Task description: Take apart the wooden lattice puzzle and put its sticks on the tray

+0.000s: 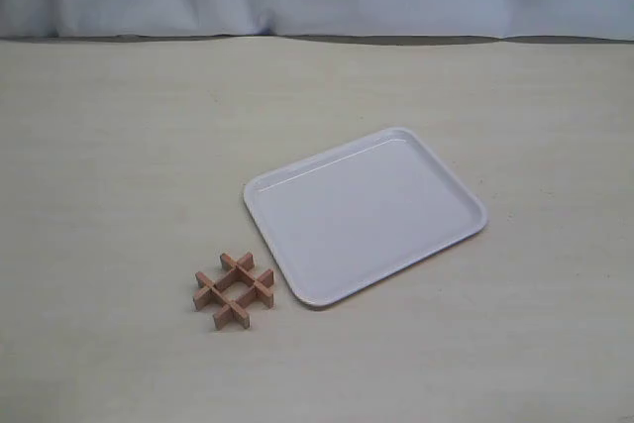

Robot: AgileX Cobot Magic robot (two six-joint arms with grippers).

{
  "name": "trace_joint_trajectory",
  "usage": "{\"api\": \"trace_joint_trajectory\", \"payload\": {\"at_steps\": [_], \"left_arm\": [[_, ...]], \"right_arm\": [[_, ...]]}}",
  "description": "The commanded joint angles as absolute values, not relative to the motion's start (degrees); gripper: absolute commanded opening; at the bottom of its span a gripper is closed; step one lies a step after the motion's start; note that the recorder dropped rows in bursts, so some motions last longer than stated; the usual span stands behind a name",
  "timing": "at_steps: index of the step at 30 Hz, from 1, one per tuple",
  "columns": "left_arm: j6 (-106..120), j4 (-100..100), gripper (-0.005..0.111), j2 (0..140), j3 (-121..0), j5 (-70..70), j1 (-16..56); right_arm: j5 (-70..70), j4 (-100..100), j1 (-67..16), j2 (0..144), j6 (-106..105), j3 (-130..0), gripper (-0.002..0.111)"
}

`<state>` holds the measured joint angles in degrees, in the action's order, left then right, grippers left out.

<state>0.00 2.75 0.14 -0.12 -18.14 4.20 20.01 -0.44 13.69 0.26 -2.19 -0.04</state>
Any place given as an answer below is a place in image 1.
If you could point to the white rectangular plastic tray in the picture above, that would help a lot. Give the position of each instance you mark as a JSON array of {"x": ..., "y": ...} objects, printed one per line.
[{"x": 345, "y": 219}]

